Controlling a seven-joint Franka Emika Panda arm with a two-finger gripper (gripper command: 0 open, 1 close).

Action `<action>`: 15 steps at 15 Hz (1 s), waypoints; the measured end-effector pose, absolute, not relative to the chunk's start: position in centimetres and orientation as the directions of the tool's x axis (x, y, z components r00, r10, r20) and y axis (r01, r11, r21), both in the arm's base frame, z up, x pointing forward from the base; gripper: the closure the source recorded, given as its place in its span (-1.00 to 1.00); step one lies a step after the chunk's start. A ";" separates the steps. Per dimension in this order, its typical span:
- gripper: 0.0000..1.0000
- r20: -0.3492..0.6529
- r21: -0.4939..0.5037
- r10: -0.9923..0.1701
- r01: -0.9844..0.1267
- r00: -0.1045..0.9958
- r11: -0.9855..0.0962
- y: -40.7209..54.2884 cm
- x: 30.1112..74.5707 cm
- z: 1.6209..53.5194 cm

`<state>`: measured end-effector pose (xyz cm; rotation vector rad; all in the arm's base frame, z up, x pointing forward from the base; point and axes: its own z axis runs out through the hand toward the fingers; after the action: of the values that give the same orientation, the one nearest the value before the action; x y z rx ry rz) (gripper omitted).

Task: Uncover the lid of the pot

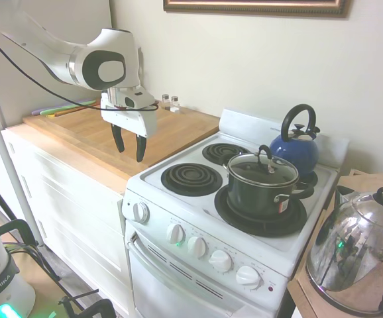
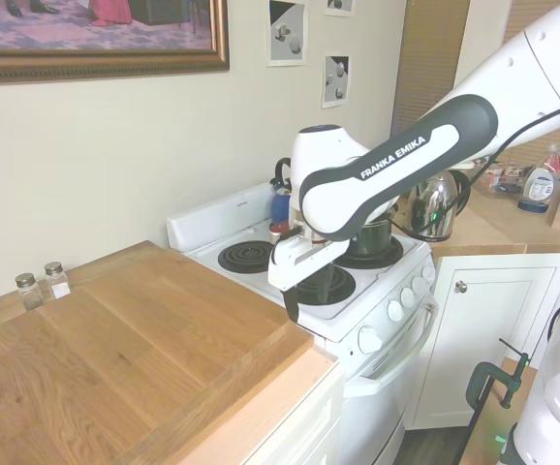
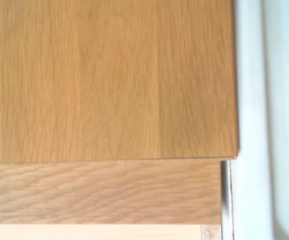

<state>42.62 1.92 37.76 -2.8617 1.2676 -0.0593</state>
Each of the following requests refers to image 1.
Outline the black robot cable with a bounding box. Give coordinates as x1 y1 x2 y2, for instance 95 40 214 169
0 25 160 113

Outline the white electric stove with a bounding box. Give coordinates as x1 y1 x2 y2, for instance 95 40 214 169
122 108 351 318

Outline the dark pot with side handles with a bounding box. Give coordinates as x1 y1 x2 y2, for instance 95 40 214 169
223 154 315 220

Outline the small black coil burner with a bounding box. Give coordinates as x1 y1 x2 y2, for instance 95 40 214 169
160 162 224 196
201 142 252 164

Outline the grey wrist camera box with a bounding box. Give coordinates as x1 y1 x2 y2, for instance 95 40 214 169
122 88 156 111

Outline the shiny silver kettle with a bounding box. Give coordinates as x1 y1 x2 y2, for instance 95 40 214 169
305 185 383 314

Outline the white oven door handle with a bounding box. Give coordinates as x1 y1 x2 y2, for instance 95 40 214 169
126 231 243 315

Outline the white stove knob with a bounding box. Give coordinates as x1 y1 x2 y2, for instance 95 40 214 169
166 223 186 244
187 235 209 259
208 249 233 274
235 264 262 287
132 201 151 224

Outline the black clamp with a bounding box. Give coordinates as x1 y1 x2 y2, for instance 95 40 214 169
58 295 117 318
0 218 46 254

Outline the white vertical pole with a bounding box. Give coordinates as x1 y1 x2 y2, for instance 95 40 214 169
0 49 48 249

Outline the green cutting mat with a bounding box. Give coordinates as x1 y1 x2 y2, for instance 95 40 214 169
40 101 97 117

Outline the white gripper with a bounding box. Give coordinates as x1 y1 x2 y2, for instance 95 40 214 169
100 92 158 163

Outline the gold picture frame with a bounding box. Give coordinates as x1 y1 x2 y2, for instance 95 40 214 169
162 0 355 19

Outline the large black coil burner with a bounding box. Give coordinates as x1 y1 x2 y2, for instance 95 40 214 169
293 168 319 200
214 183 309 238

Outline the glass lid with black handle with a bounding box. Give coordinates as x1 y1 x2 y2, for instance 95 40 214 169
227 144 300 187

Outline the blue kettle with black handle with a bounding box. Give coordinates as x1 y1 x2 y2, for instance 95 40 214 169
269 103 322 177

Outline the wooden butcher block board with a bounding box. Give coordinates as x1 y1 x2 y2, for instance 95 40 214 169
23 104 221 167

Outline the white kitchen cabinet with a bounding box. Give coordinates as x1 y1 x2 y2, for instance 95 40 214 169
1 127 137 317

